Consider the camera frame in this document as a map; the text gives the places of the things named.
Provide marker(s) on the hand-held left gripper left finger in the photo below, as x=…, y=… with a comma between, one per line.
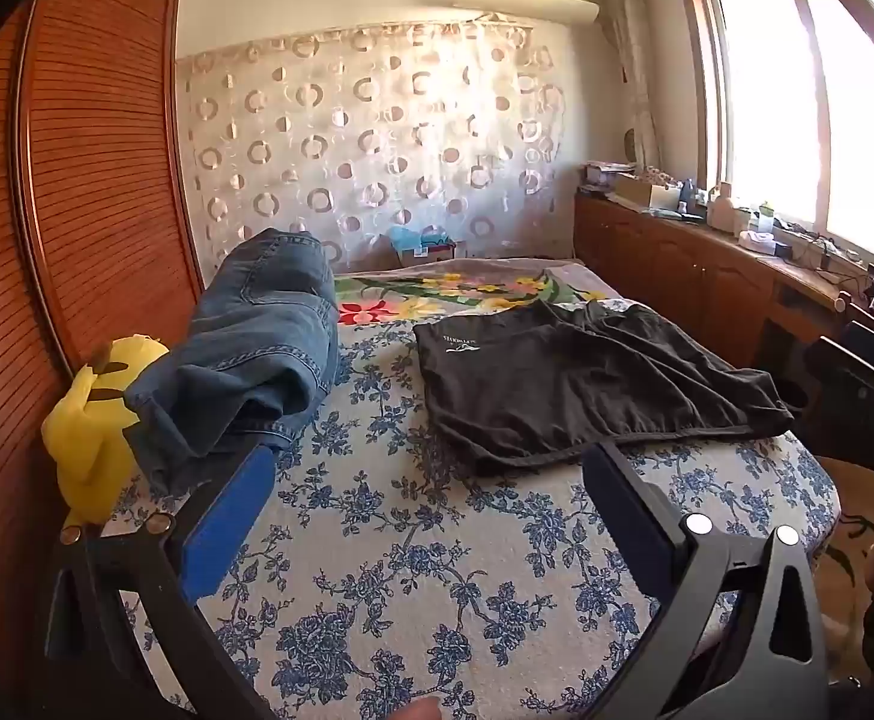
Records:
x=219, y=532

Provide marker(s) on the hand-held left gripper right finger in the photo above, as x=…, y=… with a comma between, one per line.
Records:
x=624, y=525

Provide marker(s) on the black pants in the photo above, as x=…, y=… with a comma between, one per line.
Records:
x=557, y=382

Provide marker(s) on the person's left hand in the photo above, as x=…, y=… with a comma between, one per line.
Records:
x=422, y=711

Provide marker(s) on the patterned floor rug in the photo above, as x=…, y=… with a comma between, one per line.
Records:
x=850, y=540

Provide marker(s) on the yellow plush toy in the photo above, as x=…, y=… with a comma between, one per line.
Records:
x=84, y=435

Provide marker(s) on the bed with blue floral cover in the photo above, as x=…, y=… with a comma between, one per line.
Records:
x=407, y=540

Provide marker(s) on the white flat container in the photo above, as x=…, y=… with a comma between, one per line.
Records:
x=757, y=241

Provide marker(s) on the blue denim jeans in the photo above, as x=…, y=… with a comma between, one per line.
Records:
x=257, y=330

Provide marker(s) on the wooden side cabinet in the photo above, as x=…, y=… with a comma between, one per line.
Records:
x=669, y=270

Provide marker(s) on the white plastic bottle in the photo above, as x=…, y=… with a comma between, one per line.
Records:
x=723, y=210

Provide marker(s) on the colourful flower blanket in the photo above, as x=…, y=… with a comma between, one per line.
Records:
x=422, y=300

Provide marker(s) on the cardboard box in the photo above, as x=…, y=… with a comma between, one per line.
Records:
x=647, y=191

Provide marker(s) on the window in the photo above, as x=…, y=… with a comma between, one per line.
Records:
x=767, y=90

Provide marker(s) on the blue tissue pack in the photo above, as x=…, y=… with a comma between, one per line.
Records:
x=418, y=244

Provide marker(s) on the wooden slatted wardrobe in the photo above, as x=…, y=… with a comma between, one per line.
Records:
x=69, y=165

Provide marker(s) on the pale window curtain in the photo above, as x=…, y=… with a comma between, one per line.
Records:
x=632, y=52

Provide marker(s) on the circle patterned wall curtain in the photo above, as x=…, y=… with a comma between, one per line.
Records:
x=377, y=135

